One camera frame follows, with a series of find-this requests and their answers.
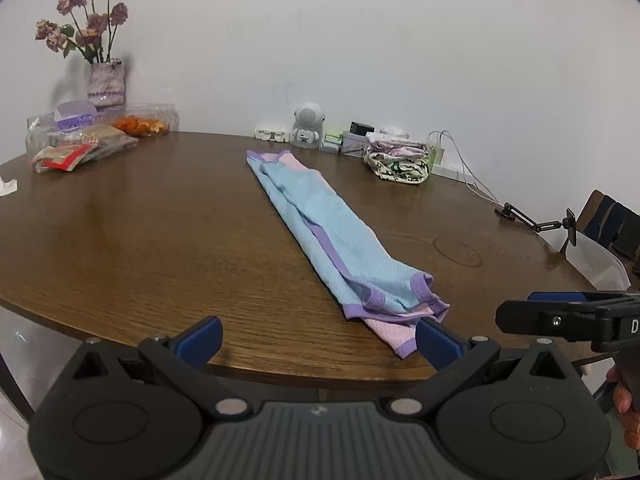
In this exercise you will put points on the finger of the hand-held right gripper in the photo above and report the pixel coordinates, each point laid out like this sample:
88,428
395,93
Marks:
555,297
530,316

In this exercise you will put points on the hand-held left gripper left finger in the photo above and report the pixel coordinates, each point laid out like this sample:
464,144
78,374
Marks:
200,342

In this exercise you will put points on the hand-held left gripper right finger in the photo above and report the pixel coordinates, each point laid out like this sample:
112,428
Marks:
437,345

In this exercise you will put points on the pastel pink blue garment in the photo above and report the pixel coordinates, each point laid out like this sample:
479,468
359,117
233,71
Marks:
330,230

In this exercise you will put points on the folded cream green-print clothes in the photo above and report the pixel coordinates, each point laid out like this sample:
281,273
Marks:
400,170

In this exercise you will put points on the folded pink floral clothes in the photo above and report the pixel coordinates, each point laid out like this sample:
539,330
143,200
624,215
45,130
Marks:
400,149

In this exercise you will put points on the person's right hand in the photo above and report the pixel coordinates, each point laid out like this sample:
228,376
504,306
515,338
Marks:
627,400

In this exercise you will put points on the white bag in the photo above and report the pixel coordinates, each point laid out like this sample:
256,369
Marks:
595,265

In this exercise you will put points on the dark draped cloth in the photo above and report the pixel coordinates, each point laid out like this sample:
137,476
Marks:
615,225

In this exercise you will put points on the wooden chair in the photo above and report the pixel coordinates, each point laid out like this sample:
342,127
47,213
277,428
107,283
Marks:
589,205

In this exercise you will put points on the white power strip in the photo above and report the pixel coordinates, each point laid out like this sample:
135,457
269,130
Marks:
272,134
445,171

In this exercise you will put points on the green spray bottle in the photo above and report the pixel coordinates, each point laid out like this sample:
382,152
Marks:
434,152

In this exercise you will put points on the grey box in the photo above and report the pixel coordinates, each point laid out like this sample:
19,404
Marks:
355,144

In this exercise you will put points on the colourful snack packet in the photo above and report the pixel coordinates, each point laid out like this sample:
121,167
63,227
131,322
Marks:
107,140

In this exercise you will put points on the clear container with orange peels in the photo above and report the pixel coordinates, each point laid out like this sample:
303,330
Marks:
140,125

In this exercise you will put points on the small green white boxes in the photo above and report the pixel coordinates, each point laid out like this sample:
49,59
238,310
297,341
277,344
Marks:
331,141

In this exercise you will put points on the small black box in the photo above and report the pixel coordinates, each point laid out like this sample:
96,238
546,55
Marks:
362,127

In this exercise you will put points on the red snack packet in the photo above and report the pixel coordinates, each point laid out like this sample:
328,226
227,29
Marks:
60,156

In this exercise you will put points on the flat white tissue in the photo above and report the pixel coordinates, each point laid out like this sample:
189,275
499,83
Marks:
7,187

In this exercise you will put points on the white robot figure speaker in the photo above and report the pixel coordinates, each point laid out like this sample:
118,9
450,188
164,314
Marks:
307,120

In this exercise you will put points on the purple tissue box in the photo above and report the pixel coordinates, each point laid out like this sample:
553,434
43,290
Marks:
75,119

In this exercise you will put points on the clear glass cup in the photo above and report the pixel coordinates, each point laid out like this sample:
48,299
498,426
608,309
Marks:
40,135

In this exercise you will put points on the purple knit vase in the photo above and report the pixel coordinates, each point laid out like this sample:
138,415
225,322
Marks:
106,85

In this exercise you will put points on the dried pink roses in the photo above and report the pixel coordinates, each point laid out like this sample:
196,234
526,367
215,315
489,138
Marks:
95,25

